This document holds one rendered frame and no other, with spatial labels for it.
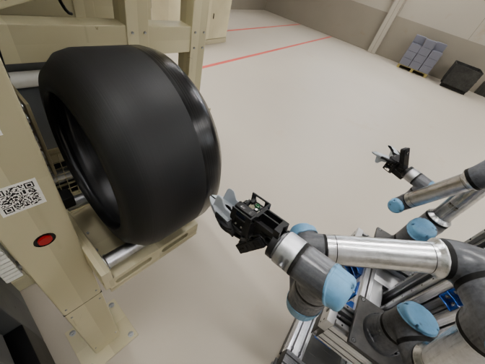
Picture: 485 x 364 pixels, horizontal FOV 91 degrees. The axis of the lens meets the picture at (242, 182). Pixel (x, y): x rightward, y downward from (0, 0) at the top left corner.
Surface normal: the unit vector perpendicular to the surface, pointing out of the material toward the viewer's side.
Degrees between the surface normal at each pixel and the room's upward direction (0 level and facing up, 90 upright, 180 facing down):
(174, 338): 0
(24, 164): 90
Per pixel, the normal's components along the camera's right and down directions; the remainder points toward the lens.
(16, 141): 0.72, 0.59
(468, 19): -0.54, 0.48
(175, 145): 0.70, 0.03
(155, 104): 0.58, -0.26
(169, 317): 0.23, -0.70
